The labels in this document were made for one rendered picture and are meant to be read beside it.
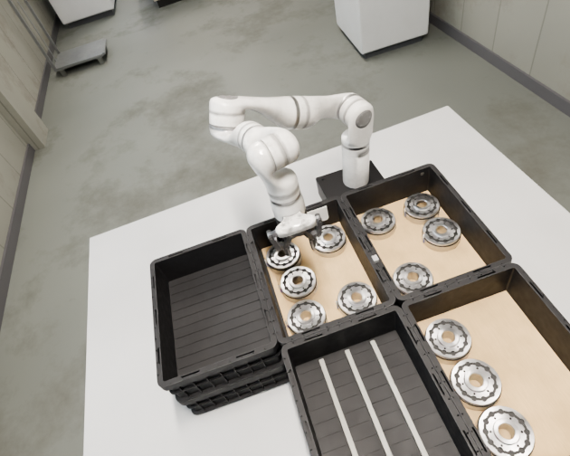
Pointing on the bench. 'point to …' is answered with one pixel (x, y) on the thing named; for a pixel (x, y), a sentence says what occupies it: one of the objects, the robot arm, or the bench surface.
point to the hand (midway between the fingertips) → (299, 247)
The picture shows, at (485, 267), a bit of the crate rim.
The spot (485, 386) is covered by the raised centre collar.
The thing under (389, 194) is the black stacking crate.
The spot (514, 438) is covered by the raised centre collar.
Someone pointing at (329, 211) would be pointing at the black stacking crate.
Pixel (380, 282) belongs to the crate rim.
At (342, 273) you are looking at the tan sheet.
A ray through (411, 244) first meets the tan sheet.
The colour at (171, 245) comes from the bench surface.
